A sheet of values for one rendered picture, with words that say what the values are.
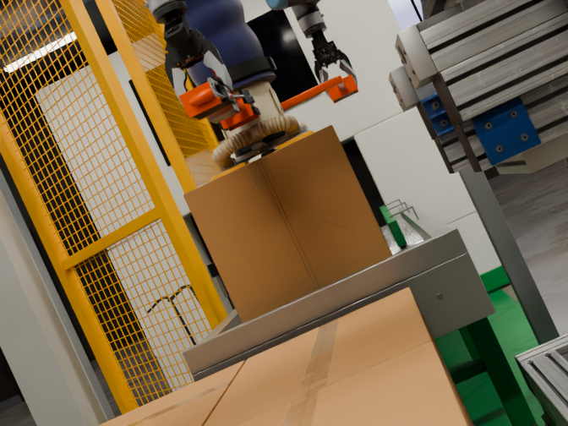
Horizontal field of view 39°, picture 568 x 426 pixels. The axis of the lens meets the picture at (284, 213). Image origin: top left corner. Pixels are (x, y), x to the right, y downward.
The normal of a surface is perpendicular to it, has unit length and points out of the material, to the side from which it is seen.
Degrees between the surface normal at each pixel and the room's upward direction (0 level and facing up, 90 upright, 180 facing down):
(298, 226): 90
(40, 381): 90
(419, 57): 90
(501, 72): 90
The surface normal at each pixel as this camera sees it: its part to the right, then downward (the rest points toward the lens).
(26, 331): -0.10, 0.04
